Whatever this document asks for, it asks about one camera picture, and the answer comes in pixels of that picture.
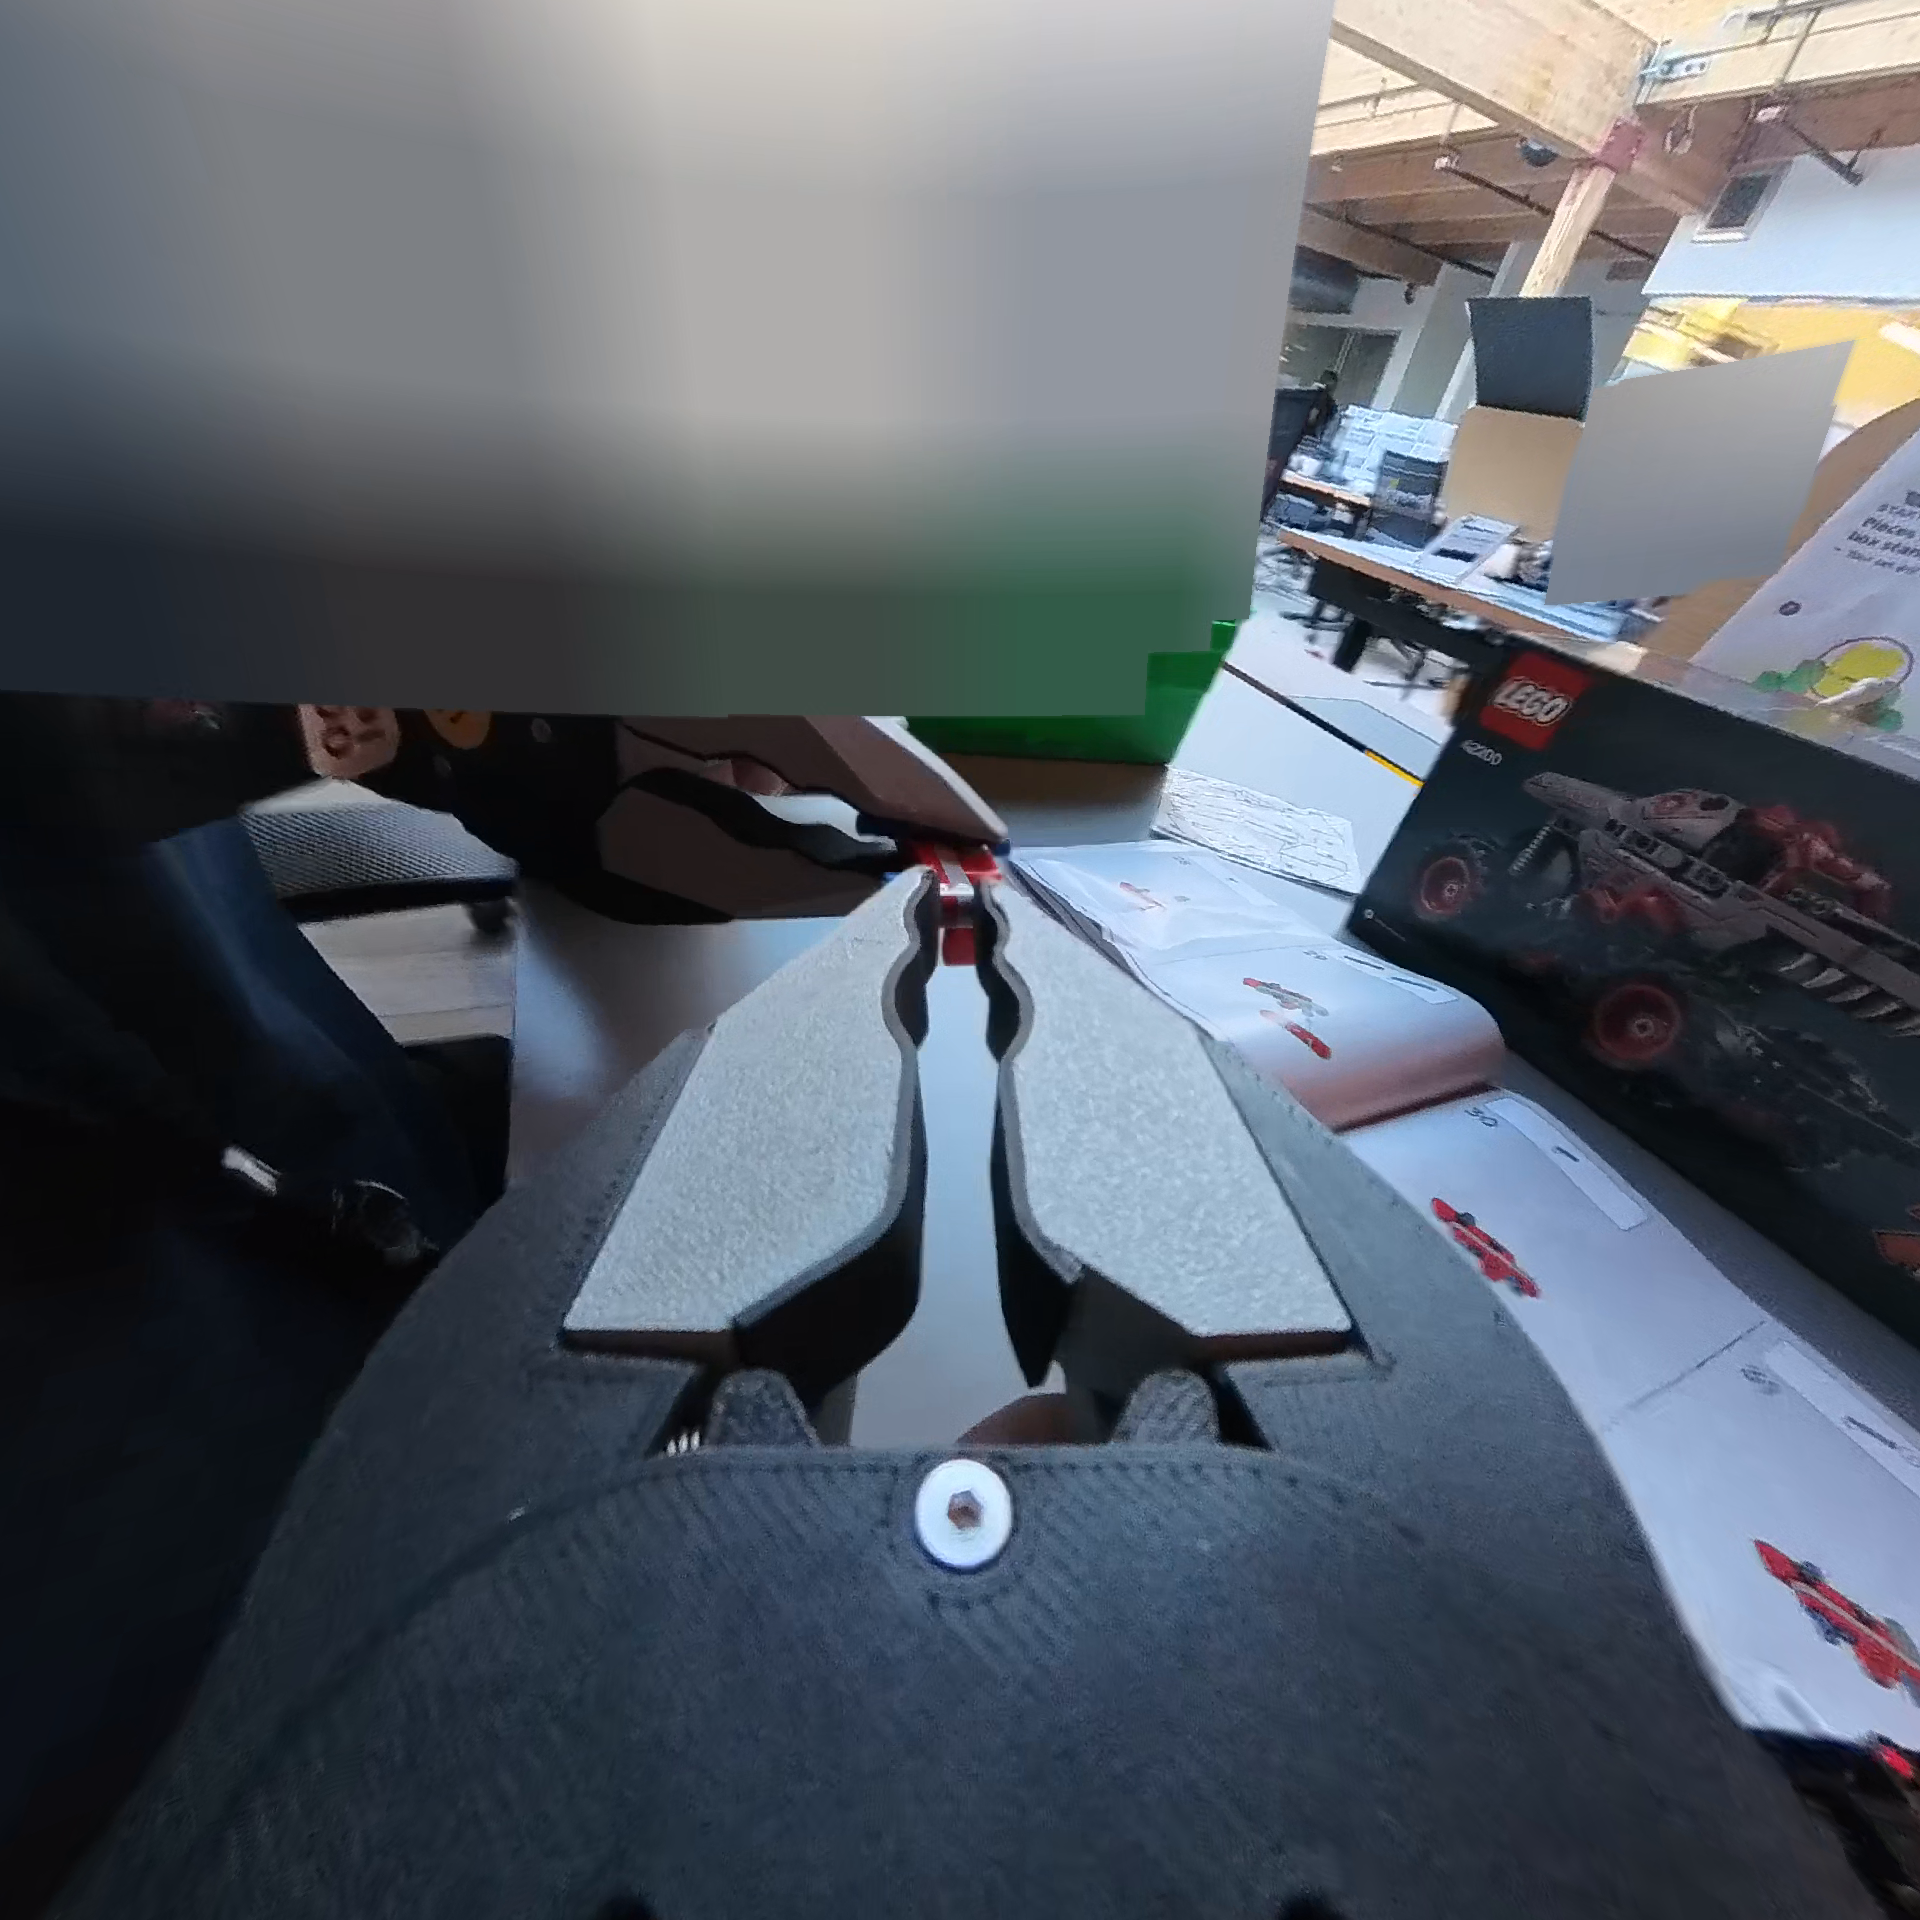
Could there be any white printed sign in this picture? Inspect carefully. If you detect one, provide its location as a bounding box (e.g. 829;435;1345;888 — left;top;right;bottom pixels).
1691;437;1920;726

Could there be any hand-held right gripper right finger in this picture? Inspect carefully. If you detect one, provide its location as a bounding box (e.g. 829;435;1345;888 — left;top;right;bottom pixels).
978;885;1356;1388

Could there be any white sticker sheet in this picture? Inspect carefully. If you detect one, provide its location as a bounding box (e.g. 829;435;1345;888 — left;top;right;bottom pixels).
1151;764;1372;891

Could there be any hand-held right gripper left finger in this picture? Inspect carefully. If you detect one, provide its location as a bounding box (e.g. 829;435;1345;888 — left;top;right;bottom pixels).
561;869;932;1403

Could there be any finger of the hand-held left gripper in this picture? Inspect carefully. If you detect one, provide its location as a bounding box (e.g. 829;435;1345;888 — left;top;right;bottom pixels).
597;768;904;923
732;715;1012;850

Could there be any lego instruction booklet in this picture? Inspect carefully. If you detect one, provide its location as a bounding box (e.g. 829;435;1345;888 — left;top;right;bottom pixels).
1012;838;1920;1745

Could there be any long wooden desk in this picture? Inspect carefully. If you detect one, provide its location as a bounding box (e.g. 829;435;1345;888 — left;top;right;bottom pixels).
1272;511;1668;672

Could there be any grey office chair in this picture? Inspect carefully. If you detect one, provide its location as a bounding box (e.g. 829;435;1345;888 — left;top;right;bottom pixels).
243;793;522;943

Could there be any black lego chassis assembly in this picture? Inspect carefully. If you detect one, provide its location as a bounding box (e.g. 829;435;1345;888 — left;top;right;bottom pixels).
1754;1720;1920;1920

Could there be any green plastic bin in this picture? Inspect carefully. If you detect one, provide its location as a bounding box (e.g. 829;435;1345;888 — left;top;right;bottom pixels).
911;715;1200;768

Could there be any cardboard box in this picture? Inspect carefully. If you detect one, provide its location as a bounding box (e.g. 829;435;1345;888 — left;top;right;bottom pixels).
1444;293;1598;538

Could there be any lego set box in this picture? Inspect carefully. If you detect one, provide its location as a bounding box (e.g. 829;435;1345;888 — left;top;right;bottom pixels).
1347;638;1920;1340

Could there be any red lego beam assembly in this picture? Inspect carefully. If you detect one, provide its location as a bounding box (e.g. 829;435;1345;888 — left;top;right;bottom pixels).
898;838;1003;972

